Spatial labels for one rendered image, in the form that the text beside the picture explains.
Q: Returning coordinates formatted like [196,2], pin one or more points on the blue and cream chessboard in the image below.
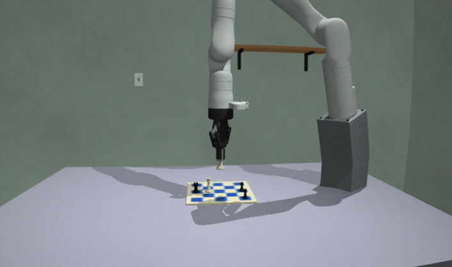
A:
[224,193]

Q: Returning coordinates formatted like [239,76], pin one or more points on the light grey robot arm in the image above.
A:
[341,95]

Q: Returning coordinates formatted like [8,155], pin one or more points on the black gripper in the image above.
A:
[221,131]

